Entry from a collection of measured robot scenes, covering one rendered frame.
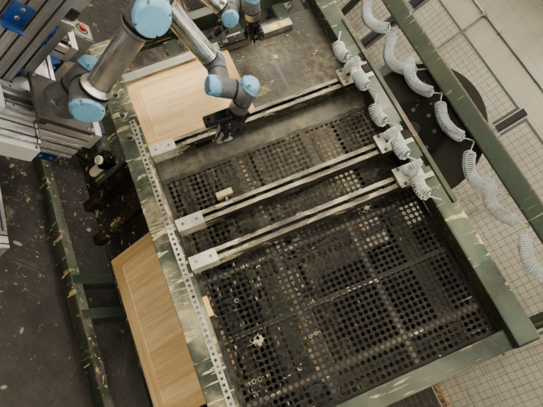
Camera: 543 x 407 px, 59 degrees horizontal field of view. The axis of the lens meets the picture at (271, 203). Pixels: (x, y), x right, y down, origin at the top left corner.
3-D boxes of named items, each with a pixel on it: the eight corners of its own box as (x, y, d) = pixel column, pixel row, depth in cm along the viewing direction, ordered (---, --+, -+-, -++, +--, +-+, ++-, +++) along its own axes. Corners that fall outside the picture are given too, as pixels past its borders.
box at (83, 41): (48, 39, 247) (68, 15, 239) (69, 48, 256) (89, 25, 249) (53, 56, 242) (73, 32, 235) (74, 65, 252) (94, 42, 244)
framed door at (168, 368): (114, 261, 270) (111, 261, 268) (179, 211, 246) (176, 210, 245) (162, 425, 237) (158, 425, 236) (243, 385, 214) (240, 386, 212)
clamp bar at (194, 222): (176, 222, 225) (163, 202, 203) (403, 133, 239) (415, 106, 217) (183, 241, 222) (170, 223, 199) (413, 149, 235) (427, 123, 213)
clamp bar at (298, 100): (150, 150, 240) (136, 124, 218) (366, 71, 254) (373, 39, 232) (156, 166, 236) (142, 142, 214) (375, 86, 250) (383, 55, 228)
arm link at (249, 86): (238, 71, 178) (259, 75, 181) (229, 91, 186) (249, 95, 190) (242, 86, 174) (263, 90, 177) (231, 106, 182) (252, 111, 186)
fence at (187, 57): (124, 79, 257) (122, 74, 253) (288, 22, 268) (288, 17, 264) (127, 86, 255) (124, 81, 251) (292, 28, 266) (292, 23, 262)
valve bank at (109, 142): (49, 102, 250) (76, 73, 240) (74, 109, 262) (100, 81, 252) (72, 182, 232) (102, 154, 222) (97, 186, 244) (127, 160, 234)
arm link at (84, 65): (91, 84, 187) (112, 61, 181) (91, 107, 179) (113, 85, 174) (62, 67, 179) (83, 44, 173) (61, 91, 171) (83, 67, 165)
